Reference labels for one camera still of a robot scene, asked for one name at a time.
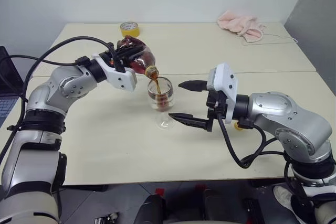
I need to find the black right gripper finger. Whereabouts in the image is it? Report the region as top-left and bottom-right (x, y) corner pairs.
(177, 79), (208, 93)
(167, 112), (213, 132)

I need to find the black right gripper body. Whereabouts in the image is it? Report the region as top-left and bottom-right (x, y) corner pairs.
(205, 89), (228, 124)

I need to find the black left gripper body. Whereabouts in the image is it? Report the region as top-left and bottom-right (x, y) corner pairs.
(99, 49), (124, 68)

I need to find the plastic bottle with dark drink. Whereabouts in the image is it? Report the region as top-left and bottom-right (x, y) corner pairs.
(116, 37), (160, 80)

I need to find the clear wine glass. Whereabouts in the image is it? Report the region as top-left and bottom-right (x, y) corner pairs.
(146, 76), (176, 130)

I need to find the yellow tape roll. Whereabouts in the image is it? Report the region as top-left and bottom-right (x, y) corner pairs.
(120, 21), (140, 38)

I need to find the pink cloth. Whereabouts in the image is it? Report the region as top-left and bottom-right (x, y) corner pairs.
(217, 9), (267, 44)

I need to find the dark laptop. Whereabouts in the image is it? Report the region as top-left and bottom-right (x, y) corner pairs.
(0, 45), (24, 127)

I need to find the white shoe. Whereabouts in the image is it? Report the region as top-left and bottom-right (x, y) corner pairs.
(272, 185), (299, 212)

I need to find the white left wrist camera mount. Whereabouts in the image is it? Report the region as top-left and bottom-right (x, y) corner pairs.
(91, 54), (138, 92)

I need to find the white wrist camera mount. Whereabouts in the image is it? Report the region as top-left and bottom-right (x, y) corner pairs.
(91, 54), (138, 92)
(206, 62), (240, 125)

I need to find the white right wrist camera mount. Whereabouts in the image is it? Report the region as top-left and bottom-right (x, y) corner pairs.
(206, 62), (240, 125)

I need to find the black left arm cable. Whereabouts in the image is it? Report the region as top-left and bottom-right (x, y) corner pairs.
(0, 36), (127, 162)

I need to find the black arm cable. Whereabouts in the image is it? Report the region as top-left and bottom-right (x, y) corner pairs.
(0, 36), (127, 162)
(215, 107), (310, 209)

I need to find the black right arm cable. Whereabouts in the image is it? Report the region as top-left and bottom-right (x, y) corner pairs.
(215, 107), (310, 209)

